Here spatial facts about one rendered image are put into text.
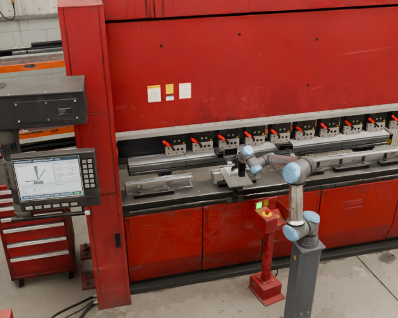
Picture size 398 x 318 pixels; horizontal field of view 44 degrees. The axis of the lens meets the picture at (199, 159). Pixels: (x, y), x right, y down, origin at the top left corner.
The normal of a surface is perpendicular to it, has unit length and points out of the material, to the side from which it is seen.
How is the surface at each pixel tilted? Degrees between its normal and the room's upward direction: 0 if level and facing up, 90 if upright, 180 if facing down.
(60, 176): 90
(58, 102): 90
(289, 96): 90
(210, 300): 0
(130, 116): 90
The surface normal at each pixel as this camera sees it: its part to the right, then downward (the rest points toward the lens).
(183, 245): 0.24, 0.48
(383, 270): 0.00, -0.87
